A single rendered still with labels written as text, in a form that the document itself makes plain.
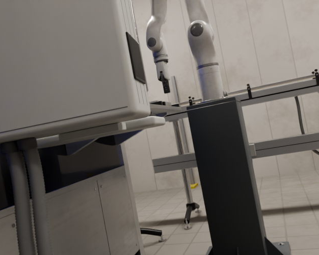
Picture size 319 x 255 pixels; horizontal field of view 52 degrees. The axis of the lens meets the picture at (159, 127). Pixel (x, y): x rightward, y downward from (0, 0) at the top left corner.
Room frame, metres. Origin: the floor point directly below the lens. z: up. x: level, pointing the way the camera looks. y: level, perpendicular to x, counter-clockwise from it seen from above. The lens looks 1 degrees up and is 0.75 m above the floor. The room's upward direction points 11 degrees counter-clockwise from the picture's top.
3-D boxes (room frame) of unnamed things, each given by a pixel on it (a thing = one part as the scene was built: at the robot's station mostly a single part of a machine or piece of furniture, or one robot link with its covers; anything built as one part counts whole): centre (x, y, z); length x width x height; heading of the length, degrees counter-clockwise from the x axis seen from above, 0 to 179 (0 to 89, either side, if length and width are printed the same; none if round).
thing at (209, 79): (1.72, -0.31, 0.95); 0.19 x 0.19 x 0.18
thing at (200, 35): (1.69, -0.30, 1.16); 0.19 x 0.12 x 0.24; 161
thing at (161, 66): (1.80, -0.08, 1.09); 0.10 x 0.07 x 0.11; 163
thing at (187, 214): (2.71, -0.14, 0.07); 0.50 x 0.08 x 0.14; 163
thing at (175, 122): (2.71, -0.14, 0.46); 0.09 x 0.09 x 0.77; 73
